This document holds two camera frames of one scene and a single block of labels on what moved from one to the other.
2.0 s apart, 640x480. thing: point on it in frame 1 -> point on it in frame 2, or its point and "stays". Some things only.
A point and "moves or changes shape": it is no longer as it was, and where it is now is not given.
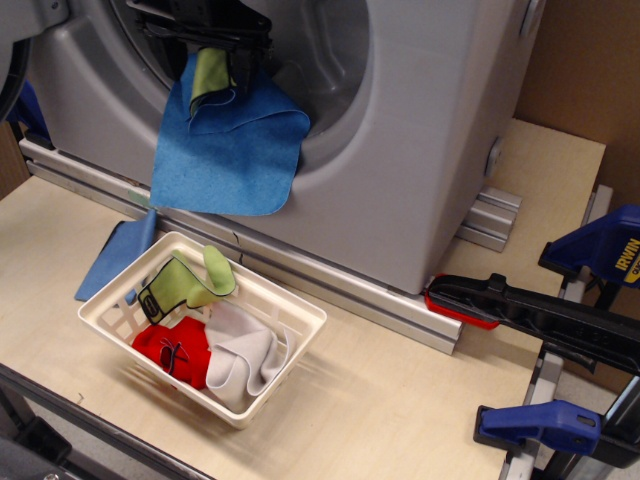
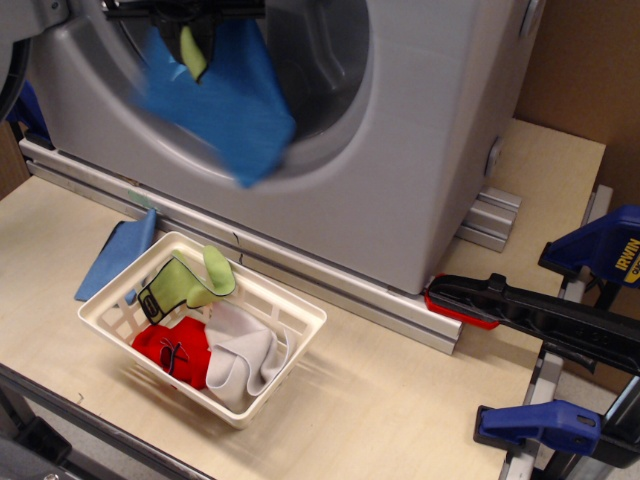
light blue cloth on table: (129, 240) stays
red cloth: (181, 349) stays
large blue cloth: (236, 153) moves or changes shape
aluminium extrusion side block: (491, 219) stays
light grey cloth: (246, 356) stays
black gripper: (230, 22) -> (184, 12)
